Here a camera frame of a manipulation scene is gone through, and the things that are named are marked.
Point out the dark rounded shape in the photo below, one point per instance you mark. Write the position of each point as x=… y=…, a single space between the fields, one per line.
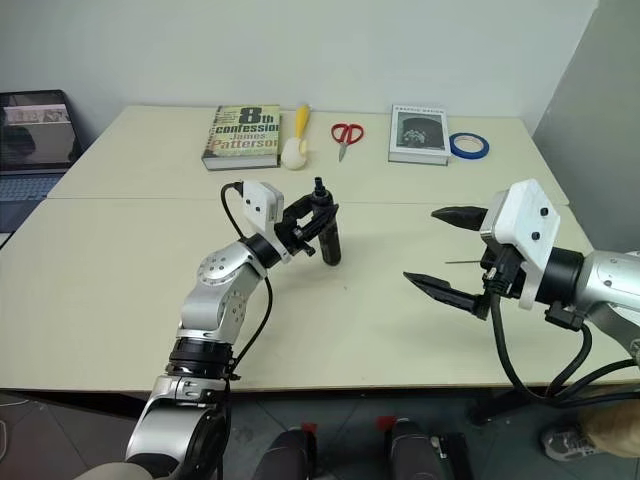
x=412 y=450
x=287 y=457

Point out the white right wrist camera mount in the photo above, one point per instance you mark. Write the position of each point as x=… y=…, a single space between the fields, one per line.
x=525 y=220

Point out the grey partition panel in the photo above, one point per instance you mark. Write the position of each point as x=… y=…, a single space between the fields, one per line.
x=595 y=100

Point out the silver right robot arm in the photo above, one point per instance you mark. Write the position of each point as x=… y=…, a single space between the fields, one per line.
x=612 y=280

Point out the grey sneaker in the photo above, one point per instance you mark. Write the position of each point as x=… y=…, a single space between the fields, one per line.
x=570 y=444

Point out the tan trouser leg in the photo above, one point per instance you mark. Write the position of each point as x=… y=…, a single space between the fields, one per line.
x=617 y=420

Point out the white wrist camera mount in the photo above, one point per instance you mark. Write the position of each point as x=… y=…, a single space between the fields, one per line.
x=257 y=200
x=525 y=220

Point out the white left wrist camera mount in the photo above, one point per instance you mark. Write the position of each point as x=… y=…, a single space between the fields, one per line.
x=257 y=200

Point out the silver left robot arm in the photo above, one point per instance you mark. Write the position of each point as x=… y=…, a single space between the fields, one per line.
x=220 y=305

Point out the thin metal screwdriver bit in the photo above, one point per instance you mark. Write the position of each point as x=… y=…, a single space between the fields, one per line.
x=462 y=261

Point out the black laptop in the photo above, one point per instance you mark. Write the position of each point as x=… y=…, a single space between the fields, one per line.
x=35 y=145

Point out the blue tape roll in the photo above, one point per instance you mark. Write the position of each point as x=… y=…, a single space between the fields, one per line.
x=456 y=150

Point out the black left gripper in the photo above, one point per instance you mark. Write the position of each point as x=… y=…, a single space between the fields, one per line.
x=295 y=235

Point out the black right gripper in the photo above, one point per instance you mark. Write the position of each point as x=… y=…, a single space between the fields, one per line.
x=502 y=272

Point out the grey book with photo cover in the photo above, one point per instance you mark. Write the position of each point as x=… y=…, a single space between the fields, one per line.
x=419 y=132

